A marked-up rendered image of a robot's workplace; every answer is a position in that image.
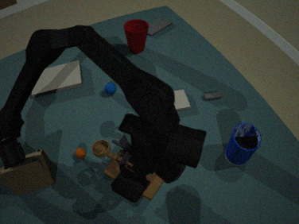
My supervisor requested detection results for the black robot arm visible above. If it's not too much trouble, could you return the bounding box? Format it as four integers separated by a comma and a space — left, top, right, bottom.
0, 25, 206, 183

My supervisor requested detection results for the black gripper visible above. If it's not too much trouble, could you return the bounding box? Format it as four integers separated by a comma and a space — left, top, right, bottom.
111, 144, 164, 203

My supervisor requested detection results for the blue cup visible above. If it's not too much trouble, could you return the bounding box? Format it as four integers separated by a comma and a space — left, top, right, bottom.
225, 123, 262, 166

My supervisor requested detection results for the blue ball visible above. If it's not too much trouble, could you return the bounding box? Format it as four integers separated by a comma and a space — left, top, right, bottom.
104, 83, 117, 95

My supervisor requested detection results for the red cup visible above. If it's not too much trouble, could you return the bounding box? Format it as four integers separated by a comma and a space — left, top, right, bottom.
124, 19, 149, 54

